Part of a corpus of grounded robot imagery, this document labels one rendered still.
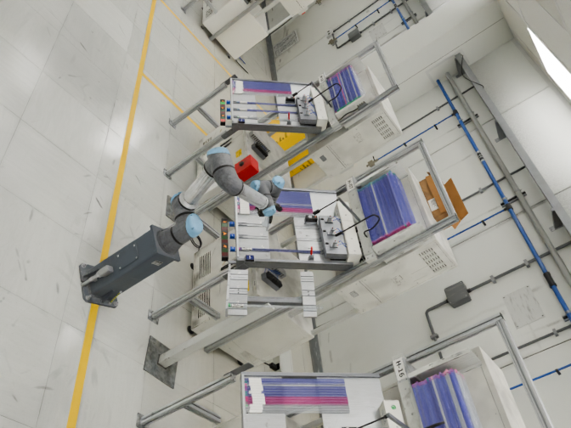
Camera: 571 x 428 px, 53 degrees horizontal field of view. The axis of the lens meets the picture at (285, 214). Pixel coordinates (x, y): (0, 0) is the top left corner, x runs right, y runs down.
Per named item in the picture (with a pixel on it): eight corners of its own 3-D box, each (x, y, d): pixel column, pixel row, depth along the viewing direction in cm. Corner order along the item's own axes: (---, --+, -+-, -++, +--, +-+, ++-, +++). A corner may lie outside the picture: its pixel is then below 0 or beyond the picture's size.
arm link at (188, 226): (174, 241, 305) (193, 228, 301) (169, 220, 312) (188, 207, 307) (189, 245, 315) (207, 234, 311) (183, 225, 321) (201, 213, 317)
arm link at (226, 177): (233, 182, 276) (282, 211, 316) (227, 164, 281) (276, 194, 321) (213, 194, 279) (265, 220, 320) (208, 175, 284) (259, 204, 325)
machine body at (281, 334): (183, 333, 382) (257, 293, 360) (187, 256, 433) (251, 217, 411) (245, 372, 420) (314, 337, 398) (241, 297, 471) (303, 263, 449)
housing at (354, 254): (344, 269, 355) (348, 254, 346) (332, 216, 391) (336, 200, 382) (356, 270, 357) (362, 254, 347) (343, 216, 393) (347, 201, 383)
